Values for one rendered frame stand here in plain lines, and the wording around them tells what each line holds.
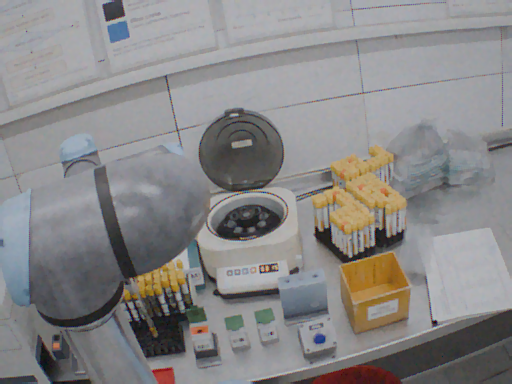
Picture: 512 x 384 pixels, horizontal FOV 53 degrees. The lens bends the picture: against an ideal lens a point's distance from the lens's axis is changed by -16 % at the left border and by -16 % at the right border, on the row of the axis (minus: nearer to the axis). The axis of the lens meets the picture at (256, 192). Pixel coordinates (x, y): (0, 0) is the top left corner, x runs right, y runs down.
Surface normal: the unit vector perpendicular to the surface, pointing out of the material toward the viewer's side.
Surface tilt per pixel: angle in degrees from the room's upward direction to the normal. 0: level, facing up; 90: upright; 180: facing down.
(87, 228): 56
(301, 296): 90
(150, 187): 41
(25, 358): 90
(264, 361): 0
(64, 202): 26
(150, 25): 94
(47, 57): 94
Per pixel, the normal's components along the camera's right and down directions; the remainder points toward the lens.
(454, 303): -0.16, -0.83
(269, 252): 0.01, 0.54
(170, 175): 0.55, -0.66
